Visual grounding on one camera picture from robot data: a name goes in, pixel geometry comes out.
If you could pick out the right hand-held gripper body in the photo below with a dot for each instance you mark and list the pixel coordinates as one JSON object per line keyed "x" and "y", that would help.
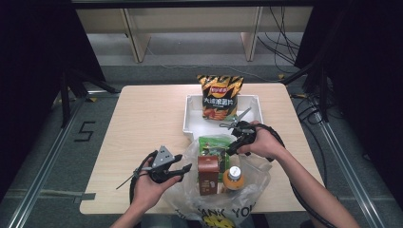
{"x": 244, "y": 134}

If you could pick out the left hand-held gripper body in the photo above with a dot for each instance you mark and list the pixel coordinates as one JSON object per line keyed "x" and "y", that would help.
{"x": 162, "y": 158}

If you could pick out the green snack packet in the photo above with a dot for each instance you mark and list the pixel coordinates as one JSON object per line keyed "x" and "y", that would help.
{"x": 214, "y": 147}

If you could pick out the brown drink carton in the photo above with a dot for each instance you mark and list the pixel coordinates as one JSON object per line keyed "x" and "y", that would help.
{"x": 208, "y": 177}

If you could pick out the orange juice bottle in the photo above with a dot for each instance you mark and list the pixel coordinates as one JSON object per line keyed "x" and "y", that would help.
{"x": 234, "y": 181}

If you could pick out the white plastic bin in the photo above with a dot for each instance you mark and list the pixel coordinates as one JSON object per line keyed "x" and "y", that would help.
{"x": 196, "y": 126}

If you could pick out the clear plastic bag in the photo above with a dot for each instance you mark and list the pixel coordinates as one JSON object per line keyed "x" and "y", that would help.
{"x": 250, "y": 183}

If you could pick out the black yellow chip bag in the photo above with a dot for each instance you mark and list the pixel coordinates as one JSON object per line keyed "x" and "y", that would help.
{"x": 220, "y": 95}

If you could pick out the person's right hand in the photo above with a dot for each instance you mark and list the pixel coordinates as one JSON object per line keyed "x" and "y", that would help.
{"x": 266, "y": 144}

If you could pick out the person's left hand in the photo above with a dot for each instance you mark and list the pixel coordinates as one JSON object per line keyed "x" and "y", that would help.
{"x": 147, "y": 190}

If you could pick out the yellow tape piece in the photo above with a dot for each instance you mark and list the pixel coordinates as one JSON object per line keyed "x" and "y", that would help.
{"x": 298, "y": 95}
{"x": 92, "y": 99}
{"x": 281, "y": 76}

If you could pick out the grey tape strip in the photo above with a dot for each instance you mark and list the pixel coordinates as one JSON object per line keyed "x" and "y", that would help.
{"x": 85, "y": 197}

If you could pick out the black metal stand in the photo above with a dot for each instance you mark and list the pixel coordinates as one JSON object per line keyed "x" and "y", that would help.
{"x": 322, "y": 95}
{"x": 65, "y": 101}

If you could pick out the beige wooden desk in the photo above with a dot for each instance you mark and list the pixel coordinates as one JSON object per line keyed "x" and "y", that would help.
{"x": 190, "y": 19}

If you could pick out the black curtain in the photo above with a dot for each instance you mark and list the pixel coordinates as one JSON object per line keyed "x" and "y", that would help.
{"x": 364, "y": 79}
{"x": 31, "y": 79}

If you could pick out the aluminium floor rail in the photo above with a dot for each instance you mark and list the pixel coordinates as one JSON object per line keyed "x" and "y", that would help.
{"x": 41, "y": 177}
{"x": 361, "y": 196}

